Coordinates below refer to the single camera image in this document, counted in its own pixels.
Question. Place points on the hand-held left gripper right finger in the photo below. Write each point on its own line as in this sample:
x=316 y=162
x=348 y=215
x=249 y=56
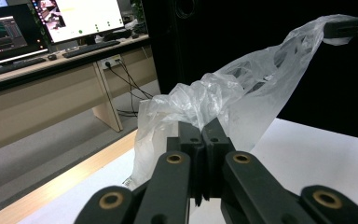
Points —
x=214 y=149

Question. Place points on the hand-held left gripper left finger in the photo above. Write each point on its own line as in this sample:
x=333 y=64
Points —
x=194 y=146

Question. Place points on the clear plastic bag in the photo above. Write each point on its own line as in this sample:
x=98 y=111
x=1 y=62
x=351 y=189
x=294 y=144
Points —
x=254 y=102

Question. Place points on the black curtain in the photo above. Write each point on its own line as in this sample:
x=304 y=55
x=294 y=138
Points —
x=323 y=77

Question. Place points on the white table board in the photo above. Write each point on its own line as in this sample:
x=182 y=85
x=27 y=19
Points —
x=307 y=149

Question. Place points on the white power socket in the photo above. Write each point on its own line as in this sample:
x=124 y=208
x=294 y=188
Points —
x=112 y=62

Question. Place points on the light wooden table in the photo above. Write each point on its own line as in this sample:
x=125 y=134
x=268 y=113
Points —
x=59 y=186

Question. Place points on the black keyboard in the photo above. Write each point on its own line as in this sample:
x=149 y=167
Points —
x=90 y=49
x=9 y=67

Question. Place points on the green plant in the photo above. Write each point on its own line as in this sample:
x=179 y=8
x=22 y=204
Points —
x=138 y=11

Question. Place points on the beige wooden desk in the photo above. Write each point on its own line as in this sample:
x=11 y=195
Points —
x=43 y=99

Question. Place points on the black computer mouse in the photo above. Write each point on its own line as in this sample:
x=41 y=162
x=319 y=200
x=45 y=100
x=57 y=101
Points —
x=52 y=57

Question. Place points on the monitor with white screen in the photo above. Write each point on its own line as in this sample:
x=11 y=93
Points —
x=84 y=18

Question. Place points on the monitor with dark screen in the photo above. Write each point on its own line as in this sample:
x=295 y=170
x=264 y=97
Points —
x=3 y=37

